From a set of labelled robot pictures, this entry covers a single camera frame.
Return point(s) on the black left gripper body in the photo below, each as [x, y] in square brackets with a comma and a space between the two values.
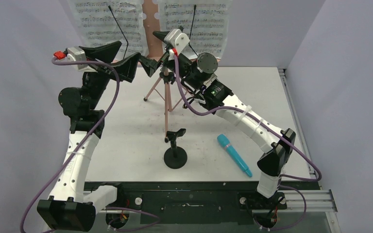
[96, 83]

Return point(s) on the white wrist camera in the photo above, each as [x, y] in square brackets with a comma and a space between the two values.
[74, 54]
[178, 41]

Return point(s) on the turquoise toy microphone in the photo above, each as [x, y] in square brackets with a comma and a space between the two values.
[231, 151]

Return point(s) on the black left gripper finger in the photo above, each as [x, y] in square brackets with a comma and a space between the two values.
[105, 53]
[126, 68]

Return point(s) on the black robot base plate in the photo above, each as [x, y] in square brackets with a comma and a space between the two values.
[244, 218]

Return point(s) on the pink perforated music stand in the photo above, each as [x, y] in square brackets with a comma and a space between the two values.
[195, 76]

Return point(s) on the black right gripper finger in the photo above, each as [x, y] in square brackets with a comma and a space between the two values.
[161, 35]
[150, 65]

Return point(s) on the black microphone stand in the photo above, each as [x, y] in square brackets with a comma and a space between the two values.
[175, 157]

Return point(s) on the white sheet music paper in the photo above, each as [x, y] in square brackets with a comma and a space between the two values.
[100, 22]
[204, 21]

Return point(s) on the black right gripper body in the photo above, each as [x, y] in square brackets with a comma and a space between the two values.
[164, 58]

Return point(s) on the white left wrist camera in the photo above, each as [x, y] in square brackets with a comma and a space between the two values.
[74, 54]

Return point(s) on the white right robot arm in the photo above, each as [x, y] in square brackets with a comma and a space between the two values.
[275, 143]

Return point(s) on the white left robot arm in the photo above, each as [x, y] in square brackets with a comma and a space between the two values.
[67, 207]

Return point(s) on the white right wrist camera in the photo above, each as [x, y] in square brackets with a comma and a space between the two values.
[178, 41]

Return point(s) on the aluminium frame rail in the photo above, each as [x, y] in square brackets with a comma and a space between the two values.
[308, 201]

